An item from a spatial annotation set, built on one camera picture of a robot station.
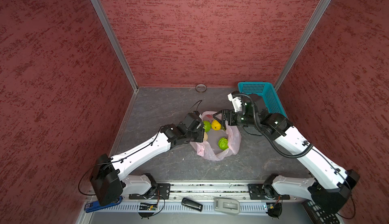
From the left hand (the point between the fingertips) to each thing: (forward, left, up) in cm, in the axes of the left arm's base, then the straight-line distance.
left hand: (202, 137), depth 77 cm
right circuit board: (-30, -35, -15) cm, 48 cm away
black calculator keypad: (-31, -53, -12) cm, 63 cm away
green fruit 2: (+1, -13, -9) cm, 16 cm away
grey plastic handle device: (-28, -12, -12) cm, 33 cm away
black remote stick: (-28, +5, -13) cm, 31 cm away
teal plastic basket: (+34, -51, -10) cm, 62 cm away
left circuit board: (-28, +28, -18) cm, 44 cm away
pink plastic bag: (-5, -4, -3) cm, 7 cm away
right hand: (+3, -8, +14) cm, 16 cm away
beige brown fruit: (+6, -3, -11) cm, 13 cm away
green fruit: (+12, -3, -9) cm, 16 cm away
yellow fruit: (+13, -9, -10) cm, 19 cm away
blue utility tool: (-29, +50, -12) cm, 59 cm away
